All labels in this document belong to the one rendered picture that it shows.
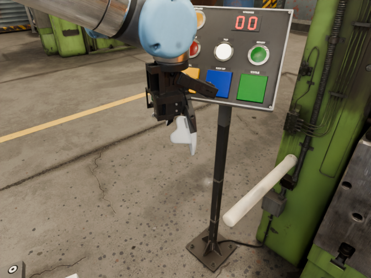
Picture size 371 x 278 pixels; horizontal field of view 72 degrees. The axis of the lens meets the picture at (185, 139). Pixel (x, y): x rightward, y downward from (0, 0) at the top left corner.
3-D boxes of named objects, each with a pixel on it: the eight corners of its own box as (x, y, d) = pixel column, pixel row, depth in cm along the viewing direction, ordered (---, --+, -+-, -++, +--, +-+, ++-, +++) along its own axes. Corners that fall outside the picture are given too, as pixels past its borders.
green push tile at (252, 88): (262, 103, 71) (268, 76, 70) (236, 99, 73) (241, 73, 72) (262, 103, 73) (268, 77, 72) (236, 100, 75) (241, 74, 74)
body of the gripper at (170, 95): (147, 110, 60) (142, 58, 53) (180, 103, 63) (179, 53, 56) (158, 124, 54) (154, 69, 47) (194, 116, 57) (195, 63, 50)
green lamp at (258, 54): (261, 65, 70) (264, 49, 68) (247, 62, 73) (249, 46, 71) (267, 63, 72) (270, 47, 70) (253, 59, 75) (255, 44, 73)
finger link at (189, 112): (184, 135, 58) (174, 99, 58) (191, 133, 58) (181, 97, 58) (192, 133, 53) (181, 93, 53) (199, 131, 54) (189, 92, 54)
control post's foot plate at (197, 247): (213, 275, 128) (215, 265, 123) (183, 247, 141) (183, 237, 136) (238, 247, 141) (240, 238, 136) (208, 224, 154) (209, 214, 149)
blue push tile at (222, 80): (227, 98, 74) (232, 71, 73) (203, 94, 76) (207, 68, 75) (228, 98, 76) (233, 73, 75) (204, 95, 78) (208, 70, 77)
